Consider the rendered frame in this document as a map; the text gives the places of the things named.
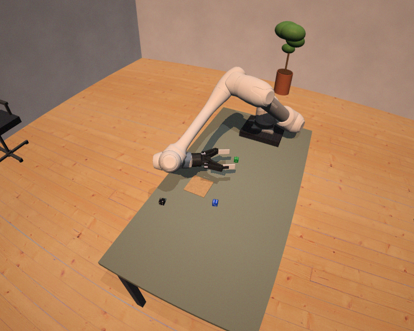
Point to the orange mat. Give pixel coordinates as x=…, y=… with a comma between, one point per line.
x=198, y=186

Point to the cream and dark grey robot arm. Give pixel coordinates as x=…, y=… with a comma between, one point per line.
x=251, y=90

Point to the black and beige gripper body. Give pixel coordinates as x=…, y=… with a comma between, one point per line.
x=199, y=159

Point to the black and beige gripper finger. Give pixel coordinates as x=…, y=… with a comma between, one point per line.
x=216, y=166
x=214, y=151

